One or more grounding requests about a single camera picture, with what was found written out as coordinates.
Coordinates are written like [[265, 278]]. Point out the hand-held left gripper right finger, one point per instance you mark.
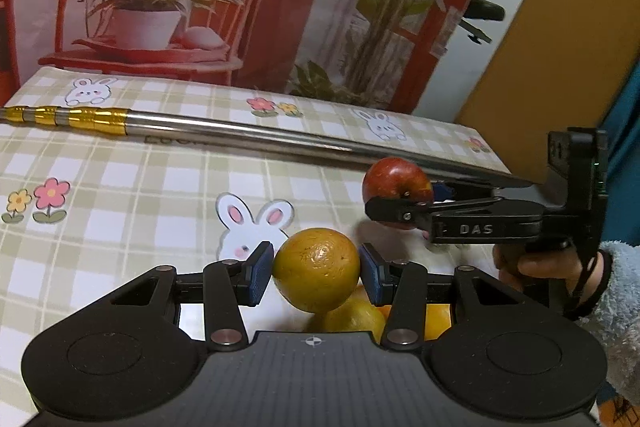
[[372, 277]]

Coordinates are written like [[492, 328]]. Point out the orange tangerine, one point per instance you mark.
[[437, 322]]

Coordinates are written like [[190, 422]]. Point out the yellow board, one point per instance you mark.
[[560, 32]]

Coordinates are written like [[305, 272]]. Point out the person's teal top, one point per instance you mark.
[[625, 157]]

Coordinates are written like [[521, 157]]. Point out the black stand clamp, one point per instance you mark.
[[487, 9]]

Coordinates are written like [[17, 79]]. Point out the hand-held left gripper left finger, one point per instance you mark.
[[260, 274]]

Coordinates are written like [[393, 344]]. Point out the bright red apple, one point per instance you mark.
[[395, 177]]

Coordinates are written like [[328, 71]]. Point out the yellow grapefruit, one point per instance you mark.
[[352, 319]]

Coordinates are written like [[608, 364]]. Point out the yellow green orange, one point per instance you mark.
[[315, 269]]

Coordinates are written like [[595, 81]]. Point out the person's right hand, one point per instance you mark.
[[545, 267]]

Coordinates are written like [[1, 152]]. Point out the green checked tablecloth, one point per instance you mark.
[[125, 207]]

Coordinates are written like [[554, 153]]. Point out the metal pole with gold end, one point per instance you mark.
[[250, 136]]

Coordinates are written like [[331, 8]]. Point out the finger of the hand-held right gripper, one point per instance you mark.
[[480, 222], [442, 191]]

